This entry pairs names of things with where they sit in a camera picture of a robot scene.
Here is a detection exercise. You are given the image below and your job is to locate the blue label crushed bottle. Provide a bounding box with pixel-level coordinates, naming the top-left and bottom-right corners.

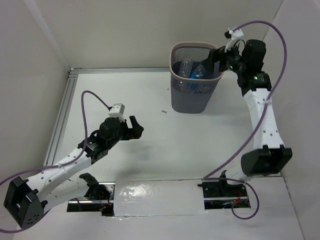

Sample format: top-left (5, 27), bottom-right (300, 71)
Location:
top-left (188, 83), bottom-right (212, 94)

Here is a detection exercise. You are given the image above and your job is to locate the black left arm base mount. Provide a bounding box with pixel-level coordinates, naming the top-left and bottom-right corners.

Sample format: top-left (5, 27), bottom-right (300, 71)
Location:
top-left (66, 173), bottom-right (116, 217)

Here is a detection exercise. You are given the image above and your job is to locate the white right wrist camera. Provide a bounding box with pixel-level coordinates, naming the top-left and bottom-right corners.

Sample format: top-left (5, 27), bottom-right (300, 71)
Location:
top-left (224, 27), bottom-right (244, 53)

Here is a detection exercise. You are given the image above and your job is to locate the blue label blue cap bottle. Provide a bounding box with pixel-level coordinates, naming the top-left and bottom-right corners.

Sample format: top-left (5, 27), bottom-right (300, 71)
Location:
top-left (189, 64), bottom-right (208, 79)

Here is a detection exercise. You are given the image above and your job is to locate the grey mesh waste bin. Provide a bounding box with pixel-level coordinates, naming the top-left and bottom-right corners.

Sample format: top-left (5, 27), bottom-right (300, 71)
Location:
top-left (169, 42), bottom-right (224, 114)

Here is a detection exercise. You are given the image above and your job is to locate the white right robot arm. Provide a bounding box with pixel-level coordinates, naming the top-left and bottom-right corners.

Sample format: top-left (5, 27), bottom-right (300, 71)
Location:
top-left (204, 39), bottom-right (293, 181)

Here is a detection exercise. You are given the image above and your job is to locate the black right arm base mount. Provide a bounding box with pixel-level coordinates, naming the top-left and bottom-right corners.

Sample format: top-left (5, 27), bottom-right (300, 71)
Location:
top-left (197, 179), bottom-right (250, 210)

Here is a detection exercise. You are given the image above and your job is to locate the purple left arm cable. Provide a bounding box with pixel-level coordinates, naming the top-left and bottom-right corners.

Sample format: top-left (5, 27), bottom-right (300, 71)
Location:
top-left (0, 90), bottom-right (112, 232)

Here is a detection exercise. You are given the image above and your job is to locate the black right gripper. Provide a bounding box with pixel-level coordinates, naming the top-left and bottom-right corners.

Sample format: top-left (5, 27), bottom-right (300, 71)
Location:
top-left (200, 39), bottom-right (247, 75)

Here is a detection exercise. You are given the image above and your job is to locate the clear unlabelled plastic bottle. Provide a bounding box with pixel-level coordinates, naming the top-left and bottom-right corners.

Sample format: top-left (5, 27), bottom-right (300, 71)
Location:
top-left (178, 59), bottom-right (193, 78)

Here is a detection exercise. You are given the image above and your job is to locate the aluminium frame rail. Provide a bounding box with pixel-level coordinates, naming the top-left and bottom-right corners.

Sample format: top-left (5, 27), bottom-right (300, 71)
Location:
top-left (42, 67), bottom-right (248, 168)

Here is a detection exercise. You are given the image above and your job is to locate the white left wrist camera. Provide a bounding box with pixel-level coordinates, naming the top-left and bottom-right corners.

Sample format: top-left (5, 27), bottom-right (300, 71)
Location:
top-left (108, 103), bottom-right (125, 122)

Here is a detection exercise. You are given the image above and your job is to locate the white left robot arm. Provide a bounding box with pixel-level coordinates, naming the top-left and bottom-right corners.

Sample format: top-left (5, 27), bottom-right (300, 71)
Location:
top-left (3, 115), bottom-right (144, 230)

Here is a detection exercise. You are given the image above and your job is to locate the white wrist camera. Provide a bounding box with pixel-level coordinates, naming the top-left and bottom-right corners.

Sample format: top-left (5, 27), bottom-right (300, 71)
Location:
top-left (108, 103), bottom-right (125, 122)
top-left (224, 27), bottom-right (244, 53)

